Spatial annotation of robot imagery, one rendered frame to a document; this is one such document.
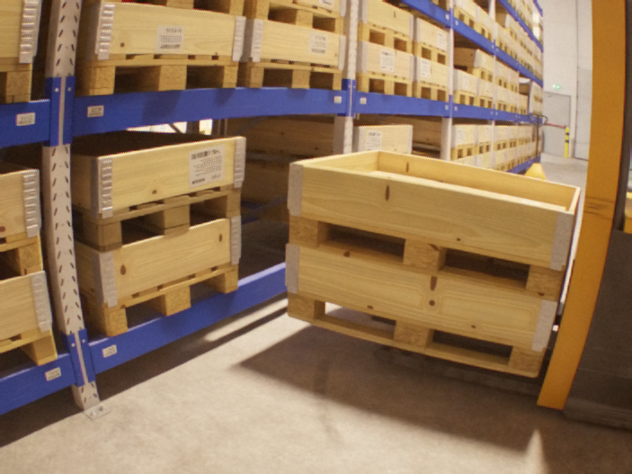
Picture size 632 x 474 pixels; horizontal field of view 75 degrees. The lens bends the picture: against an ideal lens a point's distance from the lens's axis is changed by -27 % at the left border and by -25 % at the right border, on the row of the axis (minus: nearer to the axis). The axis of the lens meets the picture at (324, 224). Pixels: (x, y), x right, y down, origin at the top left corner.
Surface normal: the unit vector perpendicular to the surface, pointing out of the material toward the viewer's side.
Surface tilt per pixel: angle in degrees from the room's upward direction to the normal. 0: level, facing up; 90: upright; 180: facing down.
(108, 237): 90
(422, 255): 90
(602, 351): 90
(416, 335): 90
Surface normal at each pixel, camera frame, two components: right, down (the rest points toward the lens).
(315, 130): -0.54, 0.18
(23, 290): 0.84, 0.18
